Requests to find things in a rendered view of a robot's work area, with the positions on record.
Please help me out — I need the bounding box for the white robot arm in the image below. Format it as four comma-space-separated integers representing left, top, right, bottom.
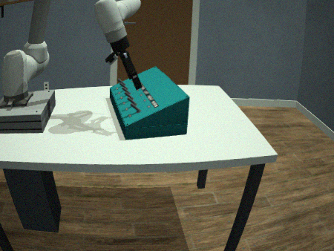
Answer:
0, 0, 141, 109

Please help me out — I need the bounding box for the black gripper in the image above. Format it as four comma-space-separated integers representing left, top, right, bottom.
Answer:
110, 36, 142, 90

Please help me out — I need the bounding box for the teal console panel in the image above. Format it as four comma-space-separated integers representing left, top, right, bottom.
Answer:
110, 66, 190, 140

